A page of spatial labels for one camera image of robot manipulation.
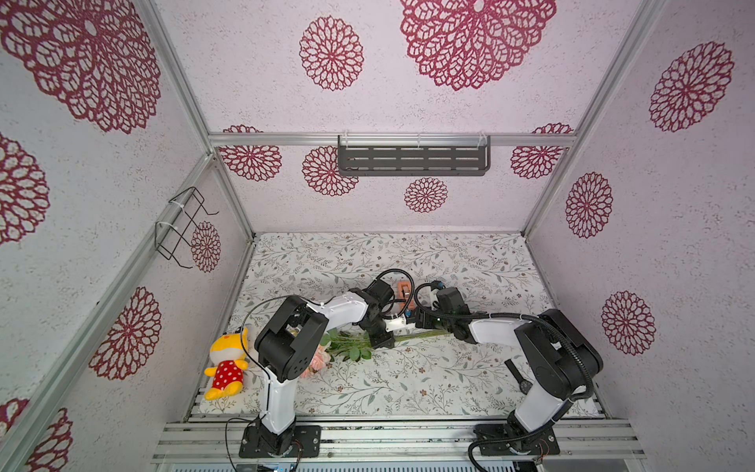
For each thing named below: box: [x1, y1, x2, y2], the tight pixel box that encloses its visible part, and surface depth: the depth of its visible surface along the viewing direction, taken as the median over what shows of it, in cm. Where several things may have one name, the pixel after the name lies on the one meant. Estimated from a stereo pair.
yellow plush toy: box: [203, 327, 249, 402], surface depth 81 cm
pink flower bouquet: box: [301, 329, 452, 380], surface depth 87 cm
